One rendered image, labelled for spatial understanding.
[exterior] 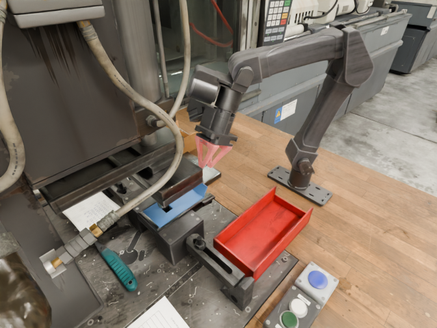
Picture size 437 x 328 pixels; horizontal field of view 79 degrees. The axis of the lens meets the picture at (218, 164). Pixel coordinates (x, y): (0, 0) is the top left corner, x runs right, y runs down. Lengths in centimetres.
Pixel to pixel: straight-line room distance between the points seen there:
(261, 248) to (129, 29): 54
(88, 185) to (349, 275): 58
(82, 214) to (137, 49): 48
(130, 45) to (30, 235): 30
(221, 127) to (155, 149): 18
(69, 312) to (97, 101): 40
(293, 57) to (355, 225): 47
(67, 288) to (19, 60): 38
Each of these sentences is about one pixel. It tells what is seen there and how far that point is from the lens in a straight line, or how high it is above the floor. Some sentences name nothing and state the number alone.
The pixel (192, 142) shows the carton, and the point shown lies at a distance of 98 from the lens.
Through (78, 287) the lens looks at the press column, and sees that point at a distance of 58.
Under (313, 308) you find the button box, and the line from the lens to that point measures 62.
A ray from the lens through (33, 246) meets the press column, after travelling 48.
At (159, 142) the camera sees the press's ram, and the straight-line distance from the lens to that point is 54.
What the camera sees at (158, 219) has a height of 99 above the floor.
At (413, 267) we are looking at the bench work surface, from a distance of 81.
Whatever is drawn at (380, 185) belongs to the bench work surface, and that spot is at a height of 90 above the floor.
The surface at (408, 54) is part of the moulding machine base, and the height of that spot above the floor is 32.
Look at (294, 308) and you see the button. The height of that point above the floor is 94.
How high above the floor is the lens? 147
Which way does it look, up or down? 38 degrees down
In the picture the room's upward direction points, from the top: straight up
